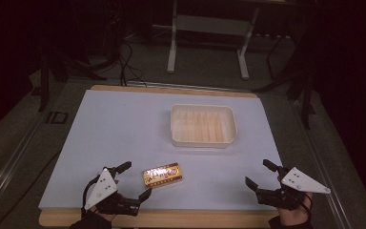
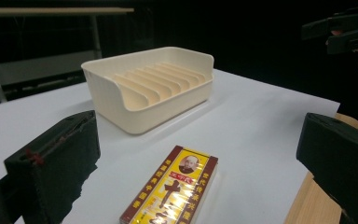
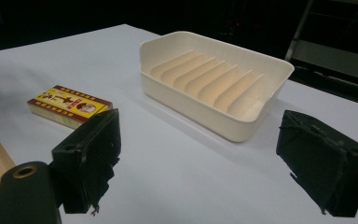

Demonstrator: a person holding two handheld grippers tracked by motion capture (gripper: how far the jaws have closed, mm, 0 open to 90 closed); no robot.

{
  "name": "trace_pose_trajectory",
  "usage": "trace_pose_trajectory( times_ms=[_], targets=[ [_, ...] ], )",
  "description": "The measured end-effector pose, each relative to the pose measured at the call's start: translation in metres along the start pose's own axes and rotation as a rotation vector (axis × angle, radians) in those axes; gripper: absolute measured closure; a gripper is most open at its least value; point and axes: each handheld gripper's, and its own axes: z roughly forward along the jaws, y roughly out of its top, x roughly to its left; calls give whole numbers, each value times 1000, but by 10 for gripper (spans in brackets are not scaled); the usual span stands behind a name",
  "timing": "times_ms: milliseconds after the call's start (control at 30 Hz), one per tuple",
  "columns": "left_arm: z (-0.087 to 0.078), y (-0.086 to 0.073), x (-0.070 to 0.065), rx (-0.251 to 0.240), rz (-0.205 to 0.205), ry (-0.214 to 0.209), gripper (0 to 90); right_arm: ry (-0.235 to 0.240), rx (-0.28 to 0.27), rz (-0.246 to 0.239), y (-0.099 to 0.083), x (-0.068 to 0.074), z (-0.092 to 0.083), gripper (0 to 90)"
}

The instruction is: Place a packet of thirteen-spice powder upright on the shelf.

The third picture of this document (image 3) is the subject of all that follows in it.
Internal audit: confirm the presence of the yellow and red soap box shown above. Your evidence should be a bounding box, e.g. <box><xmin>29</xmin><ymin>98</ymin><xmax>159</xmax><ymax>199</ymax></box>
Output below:
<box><xmin>27</xmin><ymin>84</ymin><xmax>114</xmax><ymax>130</ymax></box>

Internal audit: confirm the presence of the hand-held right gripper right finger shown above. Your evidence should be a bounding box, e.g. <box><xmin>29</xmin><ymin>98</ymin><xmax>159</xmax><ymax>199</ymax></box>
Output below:
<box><xmin>275</xmin><ymin>109</ymin><xmax>358</xmax><ymax>217</ymax></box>

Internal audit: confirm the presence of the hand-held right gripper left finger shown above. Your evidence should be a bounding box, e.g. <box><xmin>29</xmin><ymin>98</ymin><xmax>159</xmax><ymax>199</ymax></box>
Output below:
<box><xmin>51</xmin><ymin>108</ymin><xmax>122</xmax><ymax>217</ymax></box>

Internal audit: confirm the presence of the metal stand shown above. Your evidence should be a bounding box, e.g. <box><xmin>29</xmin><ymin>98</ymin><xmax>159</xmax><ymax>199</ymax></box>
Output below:
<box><xmin>283</xmin><ymin>0</ymin><xmax>358</xmax><ymax>108</ymax></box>

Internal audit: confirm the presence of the cream plastic soap dish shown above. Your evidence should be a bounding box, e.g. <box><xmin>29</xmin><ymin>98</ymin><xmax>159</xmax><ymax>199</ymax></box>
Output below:
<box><xmin>138</xmin><ymin>30</ymin><xmax>296</xmax><ymax>144</ymax></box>

